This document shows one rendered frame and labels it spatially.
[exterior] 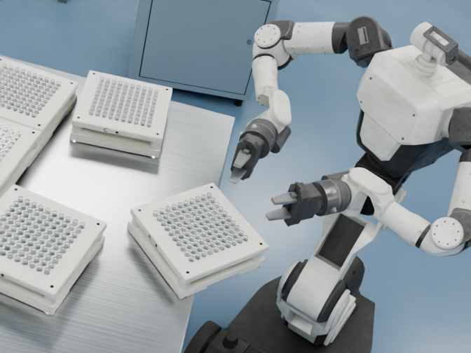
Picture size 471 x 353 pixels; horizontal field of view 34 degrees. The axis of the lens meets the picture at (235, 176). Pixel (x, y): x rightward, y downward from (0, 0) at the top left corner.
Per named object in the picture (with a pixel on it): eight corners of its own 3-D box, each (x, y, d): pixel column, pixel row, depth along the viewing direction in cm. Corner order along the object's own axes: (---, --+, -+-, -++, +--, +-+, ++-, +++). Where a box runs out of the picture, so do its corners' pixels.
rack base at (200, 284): (126, 227, 188) (127, 220, 186) (207, 201, 202) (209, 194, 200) (180, 299, 175) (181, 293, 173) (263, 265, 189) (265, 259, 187)
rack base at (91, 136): (69, 140, 207) (69, 133, 206) (87, 89, 226) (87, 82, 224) (158, 158, 210) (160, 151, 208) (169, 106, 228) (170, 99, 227)
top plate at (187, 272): (129, 213, 185) (130, 207, 183) (211, 187, 198) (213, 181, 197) (183, 285, 172) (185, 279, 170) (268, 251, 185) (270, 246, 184)
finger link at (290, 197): (269, 197, 185) (290, 193, 188) (275, 206, 183) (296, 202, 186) (270, 192, 184) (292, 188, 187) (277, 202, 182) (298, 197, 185)
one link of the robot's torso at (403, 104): (391, 111, 239) (435, 11, 216) (471, 180, 221) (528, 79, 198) (322, 132, 223) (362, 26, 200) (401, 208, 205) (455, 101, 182)
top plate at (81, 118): (70, 125, 204) (71, 120, 203) (88, 75, 223) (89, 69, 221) (161, 144, 207) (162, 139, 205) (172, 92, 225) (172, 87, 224)
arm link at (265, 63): (249, 86, 214) (244, 33, 224) (261, 106, 222) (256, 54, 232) (285, 76, 211) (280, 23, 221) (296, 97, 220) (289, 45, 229)
